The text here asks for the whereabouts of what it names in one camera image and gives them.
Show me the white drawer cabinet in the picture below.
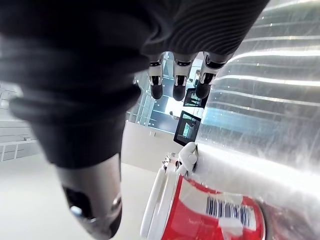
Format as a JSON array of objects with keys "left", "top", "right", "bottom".
[{"left": 0, "top": 82, "right": 39, "bottom": 163}]

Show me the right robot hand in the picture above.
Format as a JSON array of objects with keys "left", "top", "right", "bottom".
[{"left": 0, "top": 0, "right": 271, "bottom": 239}]

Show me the small black framed screen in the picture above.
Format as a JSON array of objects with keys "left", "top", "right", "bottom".
[{"left": 183, "top": 87, "right": 209, "bottom": 108}]

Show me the clear plastic storage box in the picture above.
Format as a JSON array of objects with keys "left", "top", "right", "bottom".
[{"left": 196, "top": 0, "right": 320, "bottom": 240}]

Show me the red chips can with barcode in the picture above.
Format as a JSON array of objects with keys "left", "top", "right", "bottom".
[{"left": 139, "top": 166, "right": 266, "bottom": 240}]

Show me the large black framed screen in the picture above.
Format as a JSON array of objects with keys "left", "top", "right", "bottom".
[{"left": 173, "top": 110, "right": 202, "bottom": 148}]

